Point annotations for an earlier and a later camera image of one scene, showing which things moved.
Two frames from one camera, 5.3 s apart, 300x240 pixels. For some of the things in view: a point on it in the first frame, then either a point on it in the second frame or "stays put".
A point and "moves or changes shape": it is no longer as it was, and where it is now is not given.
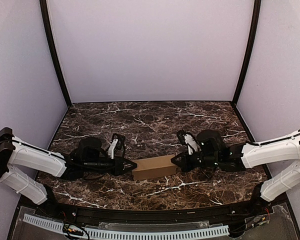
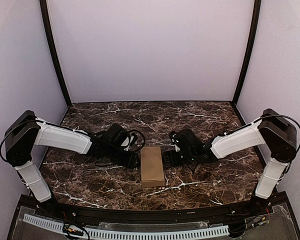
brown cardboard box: x=154 y=167 moves or changes shape
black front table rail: x=231 y=212 stays put
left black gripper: x=117 y=166 -> x=131 y=161
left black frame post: x=52 y=51 stays put
